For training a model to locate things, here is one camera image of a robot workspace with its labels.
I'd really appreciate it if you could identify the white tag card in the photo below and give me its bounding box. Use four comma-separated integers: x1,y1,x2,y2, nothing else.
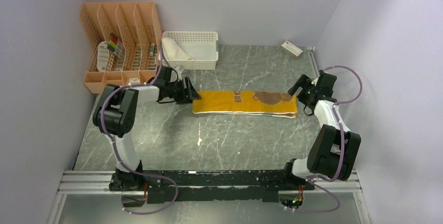
96,41,110,72

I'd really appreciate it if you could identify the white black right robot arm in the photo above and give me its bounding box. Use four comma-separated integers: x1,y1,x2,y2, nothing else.
282,71,361,190

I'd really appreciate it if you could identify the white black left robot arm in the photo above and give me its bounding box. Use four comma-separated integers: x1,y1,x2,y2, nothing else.
92,66,201,191

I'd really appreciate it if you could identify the orange plastic file organizer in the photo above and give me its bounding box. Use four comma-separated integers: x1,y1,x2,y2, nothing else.
78,2,162,94

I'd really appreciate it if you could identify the white towel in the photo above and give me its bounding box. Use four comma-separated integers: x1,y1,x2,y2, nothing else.
161,38,194,61

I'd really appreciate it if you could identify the rainbow colour swatch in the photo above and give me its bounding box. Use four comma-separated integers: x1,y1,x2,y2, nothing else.
107,33,119,53

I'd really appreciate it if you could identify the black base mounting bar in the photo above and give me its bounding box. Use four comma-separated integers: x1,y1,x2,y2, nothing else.
109,169,314,204

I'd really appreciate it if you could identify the aluminium front rail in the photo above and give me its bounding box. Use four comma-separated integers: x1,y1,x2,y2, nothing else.
57,171,363,194

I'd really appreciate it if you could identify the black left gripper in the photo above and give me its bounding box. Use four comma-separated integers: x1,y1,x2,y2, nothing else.
166,77,202,105

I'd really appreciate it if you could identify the small white label tag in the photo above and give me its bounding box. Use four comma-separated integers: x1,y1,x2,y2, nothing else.
129,77,140,85

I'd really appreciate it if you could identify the white plastic basket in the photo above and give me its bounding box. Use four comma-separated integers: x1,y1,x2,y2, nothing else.
161,31,219,70

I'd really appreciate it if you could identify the small white red box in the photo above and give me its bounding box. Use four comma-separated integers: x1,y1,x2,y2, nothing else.
279,41,303,58

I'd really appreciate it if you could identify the brown and yellow towel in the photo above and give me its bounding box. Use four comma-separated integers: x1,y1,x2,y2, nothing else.
192,91,298,119

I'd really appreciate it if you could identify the aluminium side rail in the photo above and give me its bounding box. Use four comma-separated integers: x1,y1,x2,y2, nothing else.
306,46,319,77

